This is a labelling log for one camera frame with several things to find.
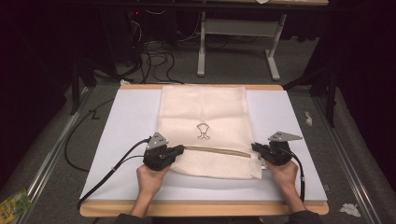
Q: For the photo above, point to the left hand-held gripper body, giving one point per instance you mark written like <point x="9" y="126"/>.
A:
<point x="157" y="157"/>

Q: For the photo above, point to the crumpled white tissue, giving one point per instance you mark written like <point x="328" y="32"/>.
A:
<point x="350" y="210"/>

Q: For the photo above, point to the white desk frame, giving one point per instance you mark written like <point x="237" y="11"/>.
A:
<point x="239" y="28"/>

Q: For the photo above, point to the metal floor rail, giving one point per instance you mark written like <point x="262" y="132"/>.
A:
<point x="351" y="168"/>
<point x="53" y="155"/>

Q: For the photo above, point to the person's right hand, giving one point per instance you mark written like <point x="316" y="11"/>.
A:
<point x="284" y="175"/>

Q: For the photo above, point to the cream mesh laundry bag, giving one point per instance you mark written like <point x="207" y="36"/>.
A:
<point x="205" y="105"/>

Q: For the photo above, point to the small white scrap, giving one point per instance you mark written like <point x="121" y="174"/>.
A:
<point x="308" y="118"/>

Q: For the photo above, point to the wooden table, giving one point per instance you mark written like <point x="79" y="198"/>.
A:
<point x="193" y="207"/>

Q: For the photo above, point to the white table mat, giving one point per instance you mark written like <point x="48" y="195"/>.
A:
<point x="124" y="118"/>

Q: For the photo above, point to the green snack packet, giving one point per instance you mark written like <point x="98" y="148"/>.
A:
<point x="14" y="207"/>

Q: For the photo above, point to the black stand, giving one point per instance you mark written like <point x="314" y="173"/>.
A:
<point x="332" y="99"/>
<point x="74" y="87"/>

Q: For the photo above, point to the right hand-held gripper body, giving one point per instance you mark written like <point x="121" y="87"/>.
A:
<point x="278" y="154"/>

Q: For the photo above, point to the person's left hand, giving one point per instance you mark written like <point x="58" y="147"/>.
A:
<point x="151" y="182"/>

